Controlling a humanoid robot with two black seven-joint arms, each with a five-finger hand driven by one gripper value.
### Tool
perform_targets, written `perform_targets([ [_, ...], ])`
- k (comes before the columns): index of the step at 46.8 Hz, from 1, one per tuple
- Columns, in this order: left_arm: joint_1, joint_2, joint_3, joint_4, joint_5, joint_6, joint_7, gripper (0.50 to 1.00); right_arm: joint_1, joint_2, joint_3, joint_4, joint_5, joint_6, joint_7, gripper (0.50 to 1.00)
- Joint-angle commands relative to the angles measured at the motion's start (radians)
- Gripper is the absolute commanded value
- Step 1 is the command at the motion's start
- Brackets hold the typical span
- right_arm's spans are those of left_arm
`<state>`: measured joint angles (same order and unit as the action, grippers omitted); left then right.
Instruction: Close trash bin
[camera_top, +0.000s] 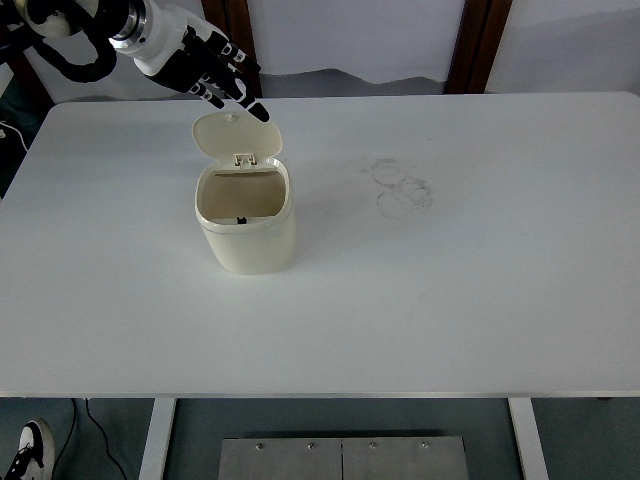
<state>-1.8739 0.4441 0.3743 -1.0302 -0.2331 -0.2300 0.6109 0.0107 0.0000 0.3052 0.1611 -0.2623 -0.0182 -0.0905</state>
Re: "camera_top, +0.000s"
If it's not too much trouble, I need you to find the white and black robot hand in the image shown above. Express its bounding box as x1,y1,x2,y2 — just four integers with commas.
130,0,271,124

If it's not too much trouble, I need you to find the thin black floor cable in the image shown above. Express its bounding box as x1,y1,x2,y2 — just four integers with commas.
49,398,79,480
83,398,131,480

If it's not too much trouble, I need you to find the white table leg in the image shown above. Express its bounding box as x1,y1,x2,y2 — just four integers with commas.
508,398,550,480
138,398,177,480

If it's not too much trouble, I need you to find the thin white cable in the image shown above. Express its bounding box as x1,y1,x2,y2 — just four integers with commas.
0,119,30,152

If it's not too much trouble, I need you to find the cream plastic flip-lid trash bin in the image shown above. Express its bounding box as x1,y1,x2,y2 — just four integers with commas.
191,111,297,275

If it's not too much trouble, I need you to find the grey metal plate with screws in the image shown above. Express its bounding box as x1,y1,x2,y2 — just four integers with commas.
218,436,469,480

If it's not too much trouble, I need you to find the dark brown wooden frame post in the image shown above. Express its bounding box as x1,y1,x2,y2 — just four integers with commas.
444,0,514,95
201,0,264,100

